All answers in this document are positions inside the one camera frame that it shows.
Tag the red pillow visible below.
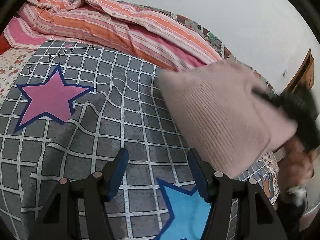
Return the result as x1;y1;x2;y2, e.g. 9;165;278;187
0;33;12;55

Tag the pink knit sweater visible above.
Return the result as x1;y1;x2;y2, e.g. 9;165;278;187
157;59;298;180

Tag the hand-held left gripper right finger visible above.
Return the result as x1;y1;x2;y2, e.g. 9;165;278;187
187;148;288;240

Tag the floral bed sheet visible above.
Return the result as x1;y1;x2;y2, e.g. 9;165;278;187
0;48;37;105

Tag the person's right hand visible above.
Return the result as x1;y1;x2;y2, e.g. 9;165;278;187
277;137;316;188

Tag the grey checked star blanket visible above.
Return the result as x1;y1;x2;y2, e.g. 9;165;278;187
0;40;280;240

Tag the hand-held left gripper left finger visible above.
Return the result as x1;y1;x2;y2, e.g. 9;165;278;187
30;147;129;240

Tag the pink orange striped quilt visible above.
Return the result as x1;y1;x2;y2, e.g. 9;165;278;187
4;0;225;74

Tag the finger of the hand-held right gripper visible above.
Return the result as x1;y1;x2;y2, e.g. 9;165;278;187
252;87;282;109

